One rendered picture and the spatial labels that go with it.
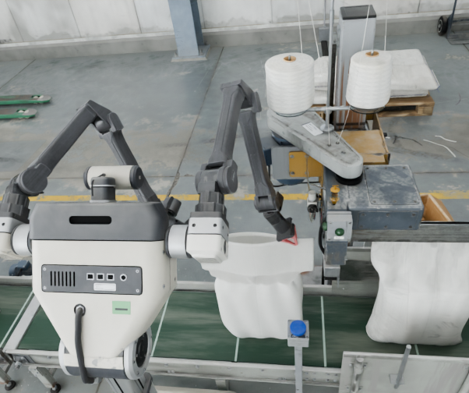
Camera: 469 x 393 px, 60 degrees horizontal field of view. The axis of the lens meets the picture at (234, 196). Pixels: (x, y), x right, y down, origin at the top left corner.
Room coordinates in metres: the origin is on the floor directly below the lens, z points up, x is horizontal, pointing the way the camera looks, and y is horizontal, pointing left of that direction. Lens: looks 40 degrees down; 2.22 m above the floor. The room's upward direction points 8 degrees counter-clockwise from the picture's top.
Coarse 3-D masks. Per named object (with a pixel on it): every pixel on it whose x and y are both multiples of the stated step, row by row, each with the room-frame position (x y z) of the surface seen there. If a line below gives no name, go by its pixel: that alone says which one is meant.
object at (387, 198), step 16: (368, 176) 1.06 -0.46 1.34; (384, 176) 1.05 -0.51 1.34; (400, 176) 1.04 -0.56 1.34; (352, 192) 1.00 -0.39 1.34; (368, 192) 0.98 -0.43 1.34; (384, 192) 0.97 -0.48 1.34; (400, 192) 0.96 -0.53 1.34; (416, 192) 0.95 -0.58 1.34; (336, 208) 0.95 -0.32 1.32; (352, 208) 0.93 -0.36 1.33; (368, 208) 0.92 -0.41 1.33; (384, 208) 0.91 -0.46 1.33; (400, 208) 0.90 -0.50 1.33; (416, 208) 0.89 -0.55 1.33; (368, 224) 0.91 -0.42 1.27; (384, 224) 0.90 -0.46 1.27; (400, 224) 0.89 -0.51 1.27; (416, 224) 0.88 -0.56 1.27; (336, 256) 0.92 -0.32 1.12
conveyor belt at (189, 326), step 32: (160, 320) 1.27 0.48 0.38; (192, 320) 1.25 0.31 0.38; (320, 320) 1.14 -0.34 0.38; (352, 320) 1.11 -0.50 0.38; (160, 352) 1.09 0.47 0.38; (192, 352) 1.06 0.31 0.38; (224, 352) 1.04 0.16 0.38; (256, 352) 1.02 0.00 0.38; (288, 352) 0.99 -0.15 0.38; (320, 352) 0.97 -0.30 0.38; (384, 352) 0.93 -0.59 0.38; (416, 352) 0.91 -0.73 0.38; (448, 352) 0.88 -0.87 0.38
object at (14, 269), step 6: (12, 264) 1.83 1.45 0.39; (18, 264) 1.80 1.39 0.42; (24, 264) 1.79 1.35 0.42; (30, 264) 1.82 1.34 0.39; (12, 270) 1.79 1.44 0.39; (18, 270) 1.78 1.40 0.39; (24, 270) 1.77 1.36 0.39; (30, 270) 1.77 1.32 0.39; (24, 276) 1.70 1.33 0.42; (30, 276) 1.69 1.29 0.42
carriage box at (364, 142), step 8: (320, 112) 1.53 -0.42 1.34; (376, 120) 1.42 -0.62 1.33; (360, 128) 1.38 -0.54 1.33; (368, 128) 1.42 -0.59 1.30; (376, 128) 1.40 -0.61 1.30; (344, 136) 1.33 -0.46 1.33; (352, 136) 1.32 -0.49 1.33; (360, 136) 1.31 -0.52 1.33; (368, 136) 1.30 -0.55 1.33; (376, 136) 1.30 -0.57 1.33; (352, 144) 1.27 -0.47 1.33; (360, 144) 1.26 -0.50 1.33; (368, 144) 1.25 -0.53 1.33; (376, 144) 1.24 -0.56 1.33; (384, 144) 1.23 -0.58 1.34; (360, 152) 1.21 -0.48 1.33; (368, 152) 1.20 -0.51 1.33; (376, 152) 1.20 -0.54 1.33; (384, 152) 1.19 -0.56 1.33; (320, 184) 1.39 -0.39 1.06; (320, 192) 1.29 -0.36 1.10
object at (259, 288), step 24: (240, 240) 1.20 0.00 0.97; (264, 240) 1.18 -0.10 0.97; (312, 240) 1.11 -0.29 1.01; (216, 264) 1.19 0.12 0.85; (240, 264) 1.15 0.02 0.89; (264, 264) 1.12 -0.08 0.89; (288, 264) 1.12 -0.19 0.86; (312, 264) 1.11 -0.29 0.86; (216, 288) 1.14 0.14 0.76; (240, 288) 1.10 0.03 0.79; (264, 288) 1.07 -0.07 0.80; (288, 288) 1.06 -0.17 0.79; (240, 312) 1.09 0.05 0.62; (264, 312) 1.07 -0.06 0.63; (288, 312) 1.06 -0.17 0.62; (240, 336) 1.09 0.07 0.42; (264, 336) 1.07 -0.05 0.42
